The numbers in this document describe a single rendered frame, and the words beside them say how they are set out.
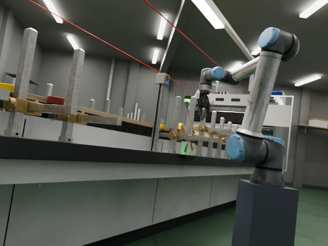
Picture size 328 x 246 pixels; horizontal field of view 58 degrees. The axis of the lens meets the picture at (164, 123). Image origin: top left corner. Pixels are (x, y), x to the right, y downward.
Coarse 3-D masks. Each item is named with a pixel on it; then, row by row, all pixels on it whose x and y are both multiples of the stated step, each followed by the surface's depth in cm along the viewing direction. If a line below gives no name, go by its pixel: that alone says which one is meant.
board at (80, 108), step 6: (30, 96) 137; (36, 96) 140; (78, 108) 163; (84, 108) 167; (96, 114) 175; (102, 114) 180; (108, 114) 184; (126, 120) 200; (132, 120) 206; (150, 126) 226; (180, 132) 270
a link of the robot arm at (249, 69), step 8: (296, 40) 156; (296, 48) 158; (288, 56) 162; (248, 64) 191; (256, 64) 184; (232, 72) 206; (240, 72) 198; (248, 72) 193; (232, 80) 208; (240, 80) 207
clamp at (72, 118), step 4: (60, 116) 129; (64, 116) 128; (68, 116) 128; (72, 116) 131; (76, 116) 133; (60, 120) 129; (64, 120) 129; (68, 120) 129; (72, 120) 131; (76, 120) 133; (84, 124) 138
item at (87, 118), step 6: (48, 114) 144; (54, 114) 141; (78, 120) 133; (84, 120) 131; (90, 120) 129; (96, 120) 128; (102, 120) 126; (108, 120) 124; (114, 120) 123; (120, 120) 123
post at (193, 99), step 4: (192, 96) 242; (192, 100) 241; (192, 104) 240; (192, 108) 240; (192, 112) 239; (188, 116) 241; (192, 116) 239; (188, 120) 240; (192, 120) 240; (188, 124) 240; (188, 128) 239; (188, 132) 239; (188, 140) 238
